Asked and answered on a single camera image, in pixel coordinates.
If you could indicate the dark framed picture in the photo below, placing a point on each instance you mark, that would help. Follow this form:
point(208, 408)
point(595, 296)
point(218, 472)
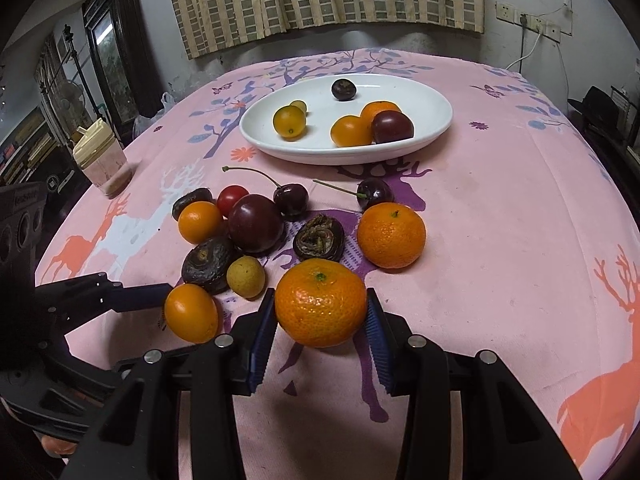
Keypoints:
point(122, 57)

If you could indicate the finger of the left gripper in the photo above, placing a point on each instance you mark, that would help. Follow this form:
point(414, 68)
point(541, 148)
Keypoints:
point(135, 295)

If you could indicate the dark wrinkled passion fruit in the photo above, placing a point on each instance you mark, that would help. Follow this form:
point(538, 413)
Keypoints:
point(321, 237)
point(207, 264)
point(197, 195)
point(343, 89)

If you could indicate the person's left hand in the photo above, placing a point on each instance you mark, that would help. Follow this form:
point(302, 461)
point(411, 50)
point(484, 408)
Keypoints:
point(57, 447)

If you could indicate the dark purple plum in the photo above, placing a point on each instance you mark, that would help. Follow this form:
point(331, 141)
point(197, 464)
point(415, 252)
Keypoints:
point(391, 126)
point(255, 224)

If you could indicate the wall power strip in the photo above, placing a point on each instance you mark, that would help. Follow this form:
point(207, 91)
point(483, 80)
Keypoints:
point(536, 23)

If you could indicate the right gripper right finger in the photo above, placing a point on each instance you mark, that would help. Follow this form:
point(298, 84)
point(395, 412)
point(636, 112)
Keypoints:
point(468, 416)

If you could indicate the dark cherry with stem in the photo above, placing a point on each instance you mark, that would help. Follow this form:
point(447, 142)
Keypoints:
point(291, 199)
point(369, 192)

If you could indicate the small yellow longan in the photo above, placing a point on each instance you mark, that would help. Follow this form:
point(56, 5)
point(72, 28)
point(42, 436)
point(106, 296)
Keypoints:
point(246, 277)
point(301, 105)

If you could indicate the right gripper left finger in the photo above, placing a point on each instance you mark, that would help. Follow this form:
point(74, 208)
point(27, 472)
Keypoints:
point(136, 434)

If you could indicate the greenish yellow orange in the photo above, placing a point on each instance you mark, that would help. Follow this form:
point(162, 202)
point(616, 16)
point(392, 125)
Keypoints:
point(289, 122)

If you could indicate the white oval plate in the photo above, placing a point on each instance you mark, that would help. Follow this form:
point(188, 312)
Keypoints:
point(306, 123)

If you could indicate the red cherry tomato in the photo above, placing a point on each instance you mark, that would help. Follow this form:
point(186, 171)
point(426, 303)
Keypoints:
point(228, 197)

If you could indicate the small orange kumquat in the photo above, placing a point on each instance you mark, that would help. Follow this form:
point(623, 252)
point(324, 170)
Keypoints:
point(392, 236)

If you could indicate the yellow orange citrus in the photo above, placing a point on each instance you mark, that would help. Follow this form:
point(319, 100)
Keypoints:
point(350, 131)

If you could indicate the pink deer print tablecloth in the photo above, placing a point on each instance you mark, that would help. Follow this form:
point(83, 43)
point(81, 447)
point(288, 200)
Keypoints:
point(456, 191)

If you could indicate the plastic jar with cream lid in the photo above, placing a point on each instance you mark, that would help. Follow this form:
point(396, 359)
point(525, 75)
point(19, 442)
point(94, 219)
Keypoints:
point(102, 159)

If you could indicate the large orange mandarin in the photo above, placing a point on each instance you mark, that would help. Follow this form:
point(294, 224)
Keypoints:
point(373, 108)

